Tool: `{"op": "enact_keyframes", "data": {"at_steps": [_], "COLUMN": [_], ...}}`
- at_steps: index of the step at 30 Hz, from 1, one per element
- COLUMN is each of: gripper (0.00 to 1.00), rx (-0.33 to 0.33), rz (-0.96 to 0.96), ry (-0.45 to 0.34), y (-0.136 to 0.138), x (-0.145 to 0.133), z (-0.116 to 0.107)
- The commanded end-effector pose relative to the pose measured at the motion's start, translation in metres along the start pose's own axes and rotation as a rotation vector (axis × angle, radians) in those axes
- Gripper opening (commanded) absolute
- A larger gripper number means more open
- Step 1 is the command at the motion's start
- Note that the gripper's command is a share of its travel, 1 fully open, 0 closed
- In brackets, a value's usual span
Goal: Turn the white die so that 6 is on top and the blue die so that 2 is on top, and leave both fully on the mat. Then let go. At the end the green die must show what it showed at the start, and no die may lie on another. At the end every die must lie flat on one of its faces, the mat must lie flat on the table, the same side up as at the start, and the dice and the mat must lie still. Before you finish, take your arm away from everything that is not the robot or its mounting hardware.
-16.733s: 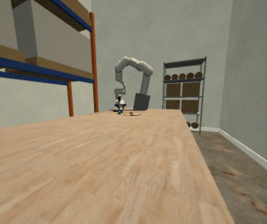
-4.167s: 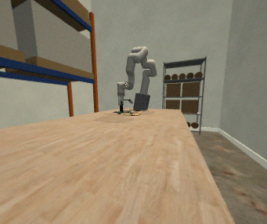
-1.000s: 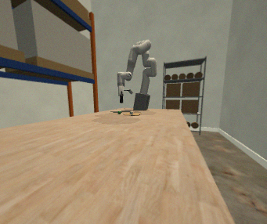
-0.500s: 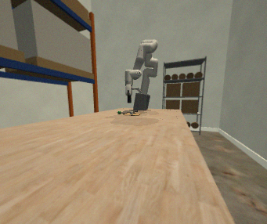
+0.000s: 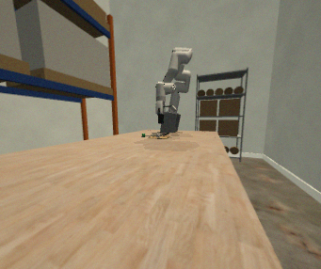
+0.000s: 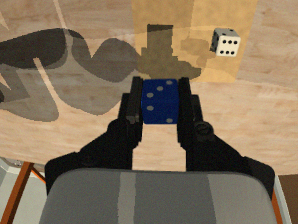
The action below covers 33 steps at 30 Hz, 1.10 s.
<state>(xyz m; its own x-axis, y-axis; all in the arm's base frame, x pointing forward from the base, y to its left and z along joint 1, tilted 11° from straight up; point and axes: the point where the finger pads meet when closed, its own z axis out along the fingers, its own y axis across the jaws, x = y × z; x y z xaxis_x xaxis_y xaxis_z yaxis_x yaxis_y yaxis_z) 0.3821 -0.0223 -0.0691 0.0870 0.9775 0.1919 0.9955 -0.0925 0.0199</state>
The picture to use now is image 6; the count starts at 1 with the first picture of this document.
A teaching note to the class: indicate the dark blue die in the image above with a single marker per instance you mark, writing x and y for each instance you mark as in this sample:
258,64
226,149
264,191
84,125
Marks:
160,101

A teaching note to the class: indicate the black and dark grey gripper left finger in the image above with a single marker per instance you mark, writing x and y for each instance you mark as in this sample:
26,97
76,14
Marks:
114,148

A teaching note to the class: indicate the white die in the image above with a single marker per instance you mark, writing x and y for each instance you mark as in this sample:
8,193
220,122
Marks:
225,42

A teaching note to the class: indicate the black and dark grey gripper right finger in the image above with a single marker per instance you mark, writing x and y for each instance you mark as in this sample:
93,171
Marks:
206,150

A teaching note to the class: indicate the tan flat mat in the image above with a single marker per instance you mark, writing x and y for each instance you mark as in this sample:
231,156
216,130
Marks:
174,37

